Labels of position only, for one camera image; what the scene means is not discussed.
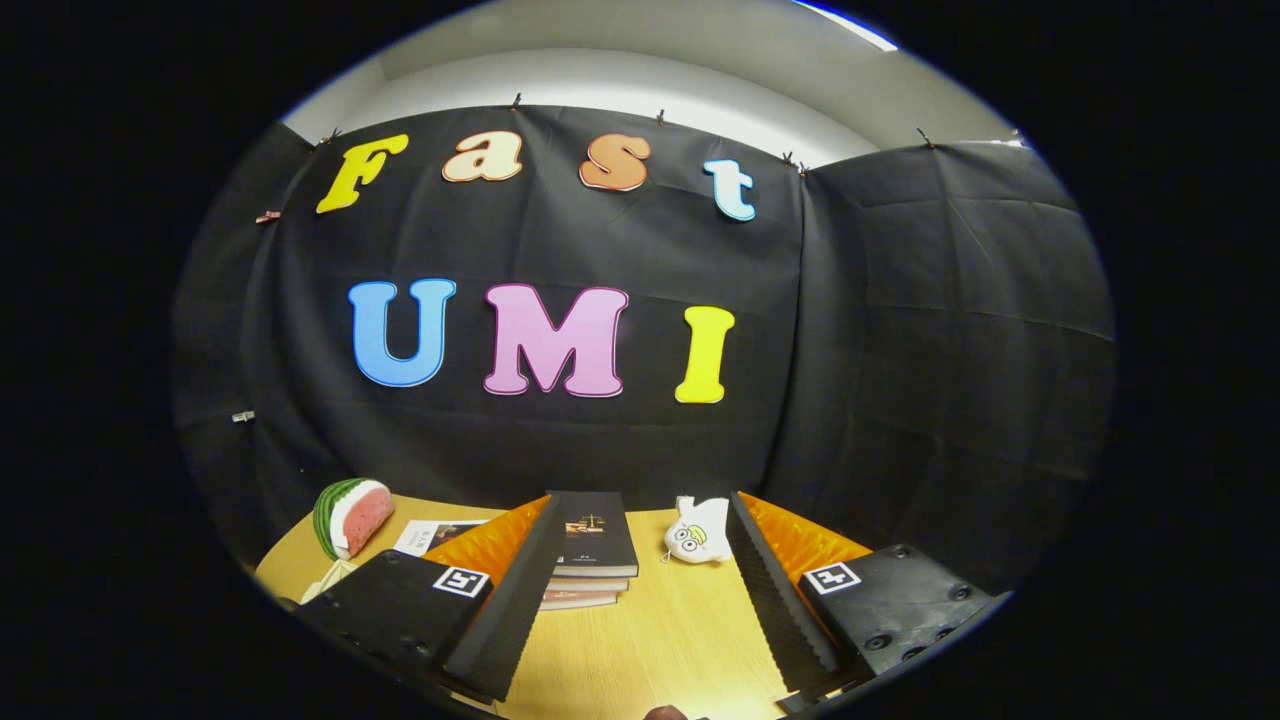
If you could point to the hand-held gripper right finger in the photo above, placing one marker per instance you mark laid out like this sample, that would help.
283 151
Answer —
775 610

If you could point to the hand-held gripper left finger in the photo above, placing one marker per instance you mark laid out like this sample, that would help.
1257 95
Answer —
515 610

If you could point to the beige fabric storage box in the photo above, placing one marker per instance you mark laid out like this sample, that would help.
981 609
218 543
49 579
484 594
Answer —
330 580

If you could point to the brown cover book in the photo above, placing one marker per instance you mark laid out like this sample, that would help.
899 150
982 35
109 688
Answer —
580 601
590 584

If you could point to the white plush toy with face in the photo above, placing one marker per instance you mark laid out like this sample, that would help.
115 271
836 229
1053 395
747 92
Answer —
700 535

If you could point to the dark cover book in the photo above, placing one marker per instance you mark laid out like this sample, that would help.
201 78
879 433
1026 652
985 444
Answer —
598 535

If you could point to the portrait cover book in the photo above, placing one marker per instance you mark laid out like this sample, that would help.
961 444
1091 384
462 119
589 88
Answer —
420 537

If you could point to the watermelon slice toy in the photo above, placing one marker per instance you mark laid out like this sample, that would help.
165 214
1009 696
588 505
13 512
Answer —
365 515

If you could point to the row of black clips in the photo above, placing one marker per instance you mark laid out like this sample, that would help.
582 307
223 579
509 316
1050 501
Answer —
516 101

